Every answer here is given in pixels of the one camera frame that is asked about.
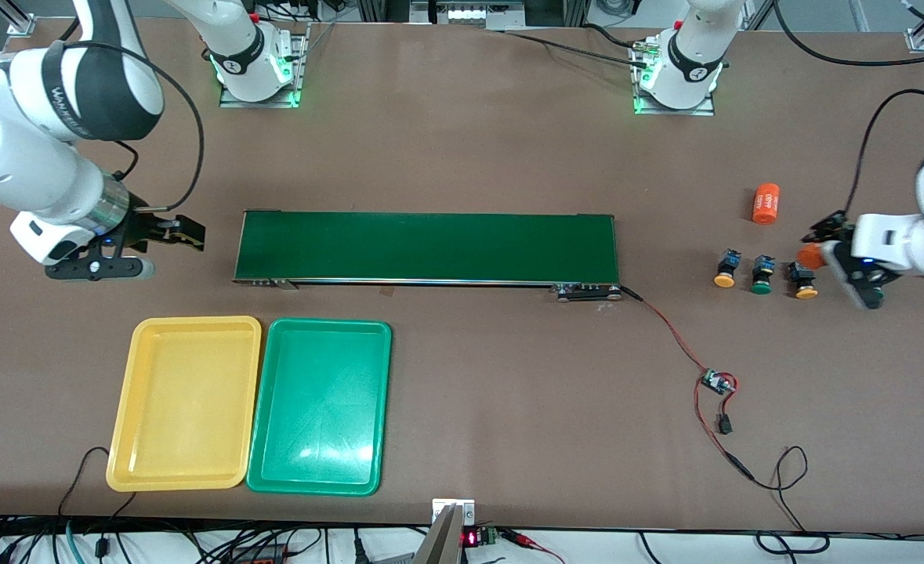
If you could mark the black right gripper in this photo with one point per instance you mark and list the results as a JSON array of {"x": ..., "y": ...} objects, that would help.
[{"x": 142, "y": 228}]

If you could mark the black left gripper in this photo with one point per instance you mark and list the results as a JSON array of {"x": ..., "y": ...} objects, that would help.
[{"x": 832, "y": 229}]

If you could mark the orange 4680 cylinder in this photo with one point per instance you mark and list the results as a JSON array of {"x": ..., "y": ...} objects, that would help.
[
  {"x": 808, "y": 255},
  {"x": 765, "y": 205}
]

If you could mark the yellow mushroom push button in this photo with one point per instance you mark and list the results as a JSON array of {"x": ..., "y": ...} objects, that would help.
[
  {"x": 726, "y": 279},
  {"x": 806, "y": 294}
]

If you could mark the green mushroom push button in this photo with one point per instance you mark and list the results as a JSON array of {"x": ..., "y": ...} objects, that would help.
[{"x": 761, "y": 287}]

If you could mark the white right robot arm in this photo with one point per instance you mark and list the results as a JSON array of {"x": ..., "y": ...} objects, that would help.
[{"x": 38, "y": 168}]

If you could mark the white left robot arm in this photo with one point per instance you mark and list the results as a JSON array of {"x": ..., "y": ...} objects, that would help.
[{"x": 701, "y": 39}]

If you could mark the yellow plastic tray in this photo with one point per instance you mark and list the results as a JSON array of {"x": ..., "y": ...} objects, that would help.
[{"x": 187, "y": 407}]

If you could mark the small controller circuit board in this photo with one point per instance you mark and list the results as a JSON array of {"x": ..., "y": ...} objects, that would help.
[{"x": 716, "y": 382}]

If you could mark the green plastic tray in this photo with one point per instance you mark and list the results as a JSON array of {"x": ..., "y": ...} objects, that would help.
[{"x": 320, "y": 407}]

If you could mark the long red black power lead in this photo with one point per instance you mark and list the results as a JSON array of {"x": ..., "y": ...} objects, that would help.
[{"x": 741, "y": 464}]

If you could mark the green conveyor belt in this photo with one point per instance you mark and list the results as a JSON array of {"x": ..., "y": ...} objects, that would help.
[{"x": 430, "y": 247}]

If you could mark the silver rack device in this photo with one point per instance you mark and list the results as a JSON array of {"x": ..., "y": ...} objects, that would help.
[{"x": 465, "y": 12}]

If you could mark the red digit display module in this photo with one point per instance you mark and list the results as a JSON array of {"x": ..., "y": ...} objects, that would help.
[{"x": 471, "y": 538}]

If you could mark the red clip lead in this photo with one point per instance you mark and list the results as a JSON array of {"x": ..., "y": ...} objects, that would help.
[{"x": 526, "y": 540}]

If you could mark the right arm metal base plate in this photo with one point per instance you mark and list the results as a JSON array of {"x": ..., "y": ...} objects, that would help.
[{"x": 258, "y": 104}]

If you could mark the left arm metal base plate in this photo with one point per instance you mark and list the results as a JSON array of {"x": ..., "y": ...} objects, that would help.
[{"x": 673, "y": 111}]

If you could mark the grey metal camera bracket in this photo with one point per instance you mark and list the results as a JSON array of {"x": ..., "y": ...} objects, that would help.
[{"x": 442, "y": 540}]

